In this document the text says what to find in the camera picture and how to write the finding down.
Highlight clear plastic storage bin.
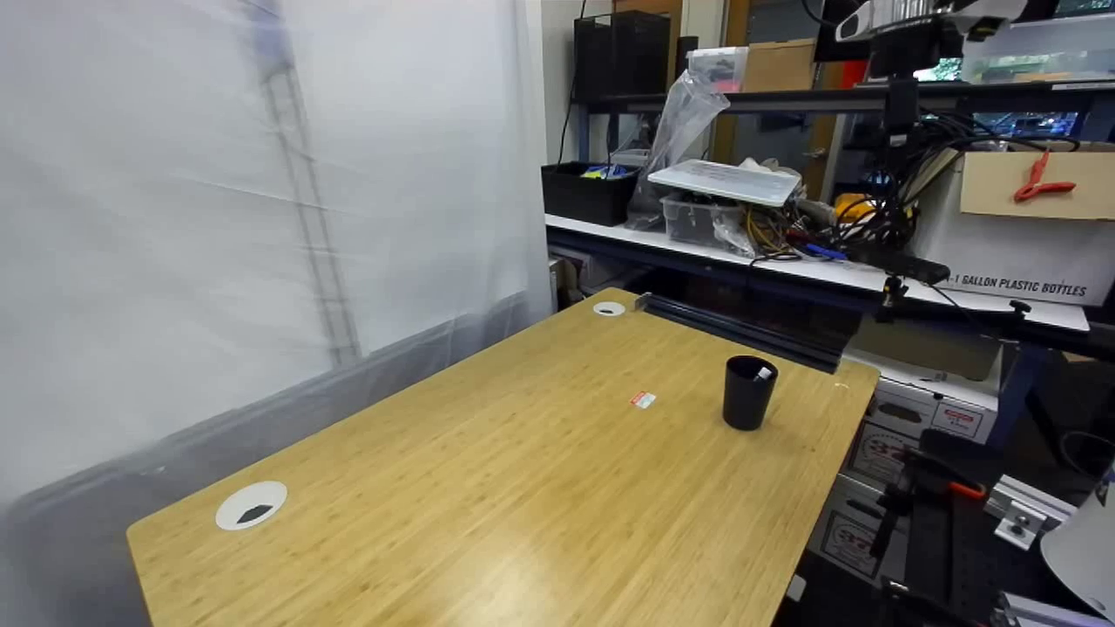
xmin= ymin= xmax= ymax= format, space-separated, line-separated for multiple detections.
xmin=661 ymin=196 xmax=758 ymax=259

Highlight red pliers on box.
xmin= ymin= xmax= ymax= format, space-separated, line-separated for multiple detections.
xmin=1014 ymin=154 xmax=1076 ymax=207

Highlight white cable grommet near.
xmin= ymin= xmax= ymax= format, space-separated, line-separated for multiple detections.
xmin=214 ymin=480 xmax=291 ymax=535

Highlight black plastic crate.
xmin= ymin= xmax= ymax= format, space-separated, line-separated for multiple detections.
xmin=542 ymin=164 xmax=637 ymax=228

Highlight white cardboard box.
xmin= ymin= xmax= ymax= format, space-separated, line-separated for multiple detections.
xmin=910 ymin=166 xmax=1115 ymax=308

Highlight black plastic cup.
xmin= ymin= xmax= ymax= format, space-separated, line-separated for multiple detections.
xmin=722 ymin=356 xmax=777 ymax=432

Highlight black computer tower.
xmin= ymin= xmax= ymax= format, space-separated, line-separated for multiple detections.
xmin=572 ymin=12 xmax=671 ymax=107

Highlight white cable grommet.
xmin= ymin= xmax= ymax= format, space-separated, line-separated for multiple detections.
xmin=214 ymin=480 xmax=291 ymax=535
xmin=592 ymin=299 xmax=629 ymax=317

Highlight white cable grommet far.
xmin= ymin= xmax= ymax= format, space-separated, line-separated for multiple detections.
xmin=592 ymin=299 xmax=629 ymax=317

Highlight white shelf board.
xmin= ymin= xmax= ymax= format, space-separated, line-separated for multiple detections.
xmin=544 ymin=216 xmax=1096 ymax=335

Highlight red handled screwdriver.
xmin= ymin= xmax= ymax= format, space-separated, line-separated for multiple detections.
xmin=907 ymin=452 xmax=989 ymax=503

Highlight small white paper tag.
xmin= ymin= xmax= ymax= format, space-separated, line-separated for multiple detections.
xmin=633 ymin=395 xmax=659 ymax=413

